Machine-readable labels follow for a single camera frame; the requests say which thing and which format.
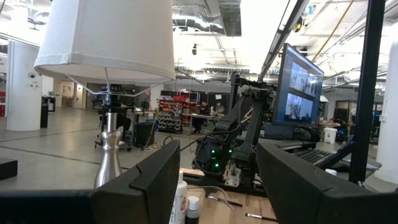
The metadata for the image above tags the black keyboard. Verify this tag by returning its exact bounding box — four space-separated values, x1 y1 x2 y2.
294 148 335 166

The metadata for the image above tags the ceiling ventilation duct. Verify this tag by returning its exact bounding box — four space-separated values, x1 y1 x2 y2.
172 0 243 37

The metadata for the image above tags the person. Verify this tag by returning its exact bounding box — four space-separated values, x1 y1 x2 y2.
192 101 215 134

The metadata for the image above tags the black equipment cart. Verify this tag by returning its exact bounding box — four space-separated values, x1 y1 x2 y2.
93 83 137 152

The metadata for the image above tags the white square column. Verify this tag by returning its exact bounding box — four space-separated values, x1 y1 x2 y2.
374 40 398 186

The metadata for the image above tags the small black paint bottle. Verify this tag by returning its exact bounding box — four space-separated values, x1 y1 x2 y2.
185 195 201 224

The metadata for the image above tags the white round column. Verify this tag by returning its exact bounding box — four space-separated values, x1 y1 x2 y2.
5 40 44 132

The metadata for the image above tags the black floor bin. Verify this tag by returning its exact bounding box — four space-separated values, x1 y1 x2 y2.
39 102 50 129

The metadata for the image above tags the red bin parts shelf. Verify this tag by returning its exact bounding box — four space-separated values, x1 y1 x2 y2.
157 95 201 135

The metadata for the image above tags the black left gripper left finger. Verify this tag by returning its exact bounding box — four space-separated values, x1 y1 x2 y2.
0 139 181 224

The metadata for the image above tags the black equipment case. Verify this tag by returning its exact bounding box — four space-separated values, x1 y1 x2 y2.
134 121 155 147

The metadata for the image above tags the large white paint bottle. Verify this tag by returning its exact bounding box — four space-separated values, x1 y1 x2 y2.
169 170 188 224

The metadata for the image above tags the yellow ceiling cable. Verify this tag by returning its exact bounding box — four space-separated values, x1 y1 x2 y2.
310 0 355 63

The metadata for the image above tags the silver angle bracket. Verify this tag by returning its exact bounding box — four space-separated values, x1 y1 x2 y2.
224 169 242 187

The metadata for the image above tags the computer monitor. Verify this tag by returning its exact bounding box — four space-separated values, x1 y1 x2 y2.
272 43 325 128

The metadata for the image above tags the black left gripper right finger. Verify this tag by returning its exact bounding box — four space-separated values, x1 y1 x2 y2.
256 141 398 224

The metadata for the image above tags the white shade silver table lamp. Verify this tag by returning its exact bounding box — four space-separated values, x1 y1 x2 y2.
33 0 177 189

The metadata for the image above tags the white waste bin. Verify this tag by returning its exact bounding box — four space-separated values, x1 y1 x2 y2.
323 127 338 145

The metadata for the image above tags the black workstation desk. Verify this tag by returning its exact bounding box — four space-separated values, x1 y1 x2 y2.
263 123 382 183

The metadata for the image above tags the paintbrush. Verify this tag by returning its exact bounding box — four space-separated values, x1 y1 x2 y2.
244 212 278 223
207 194 244 208

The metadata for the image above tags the black flat box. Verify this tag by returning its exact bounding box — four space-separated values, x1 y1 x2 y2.
0 157 19 181

